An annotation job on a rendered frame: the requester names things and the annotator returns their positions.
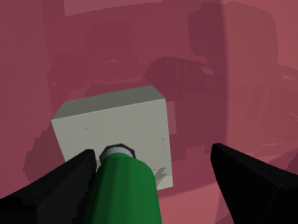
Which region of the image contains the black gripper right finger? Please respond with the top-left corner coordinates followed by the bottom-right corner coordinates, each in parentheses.
top-left (210, 143), bottom-right (298, 224)

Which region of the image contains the green cylinder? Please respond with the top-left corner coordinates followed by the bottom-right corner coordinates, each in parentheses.
top-left (81, 156), bottom-right (162, 224)

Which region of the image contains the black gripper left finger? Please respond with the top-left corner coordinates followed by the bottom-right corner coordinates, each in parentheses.
top-left (0, 149), bottom-right (97, 224)

